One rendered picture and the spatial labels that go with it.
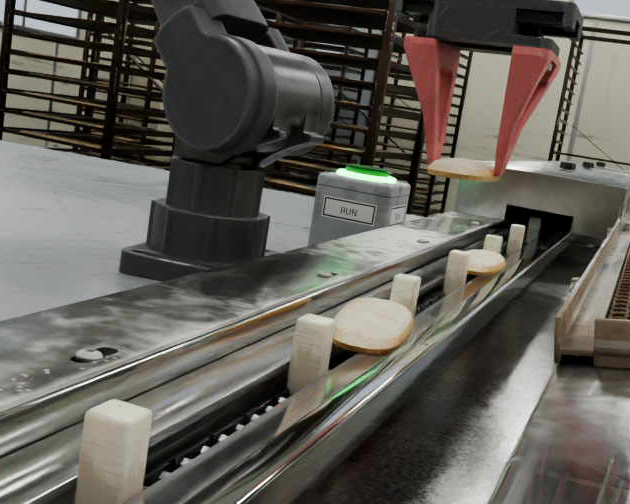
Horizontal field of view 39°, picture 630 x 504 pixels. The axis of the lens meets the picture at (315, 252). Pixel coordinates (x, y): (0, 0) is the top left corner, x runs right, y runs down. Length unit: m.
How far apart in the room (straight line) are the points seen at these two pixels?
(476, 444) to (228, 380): 0.12
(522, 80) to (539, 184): 0.49
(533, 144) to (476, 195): 6.60
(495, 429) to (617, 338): 0.15
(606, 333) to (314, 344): 0.12
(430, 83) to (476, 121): 7.15
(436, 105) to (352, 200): 0.27
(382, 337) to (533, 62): 0.19
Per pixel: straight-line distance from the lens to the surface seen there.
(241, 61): 0.58
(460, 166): 0.51
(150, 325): 0.34
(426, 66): 0.53
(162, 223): 0.64
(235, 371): 0.34
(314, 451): 0.25
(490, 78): 7.69
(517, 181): 1.00
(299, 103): 0.62
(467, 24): 0.52
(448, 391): 0.47
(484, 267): 0.67
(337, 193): 0.79
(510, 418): 0.45
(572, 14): 0.52
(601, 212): 1.00
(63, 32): 7.46
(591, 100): 7.57
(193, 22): 0.61
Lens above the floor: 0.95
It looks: 9 degrees down
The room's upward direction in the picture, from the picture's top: 9 degrees clockwise
